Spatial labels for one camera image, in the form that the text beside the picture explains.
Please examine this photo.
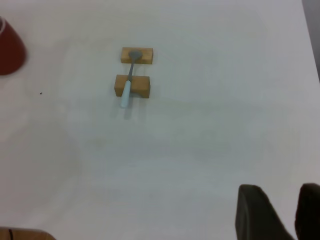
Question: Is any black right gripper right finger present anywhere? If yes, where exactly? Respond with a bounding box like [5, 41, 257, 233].
[294, 183, 320, 240]

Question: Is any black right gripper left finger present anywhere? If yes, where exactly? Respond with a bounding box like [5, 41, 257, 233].
[234, 184, 296, 240]

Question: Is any metal spoon light blue handle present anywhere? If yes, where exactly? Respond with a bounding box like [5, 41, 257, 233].
[120, 50, 143, 109]

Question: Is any red ceramic mug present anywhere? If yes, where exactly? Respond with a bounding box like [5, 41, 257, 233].
[0, 16, 27, 76]

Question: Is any arched wooden block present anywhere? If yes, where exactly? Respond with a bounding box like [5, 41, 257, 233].
[113, 74, 151, 99]

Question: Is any flat rectangular wooden block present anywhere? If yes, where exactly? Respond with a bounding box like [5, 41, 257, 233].
[120, 46, 154, 65]

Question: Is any brown wooden board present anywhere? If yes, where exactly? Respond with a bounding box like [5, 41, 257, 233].
[0, 227, 56, 240]

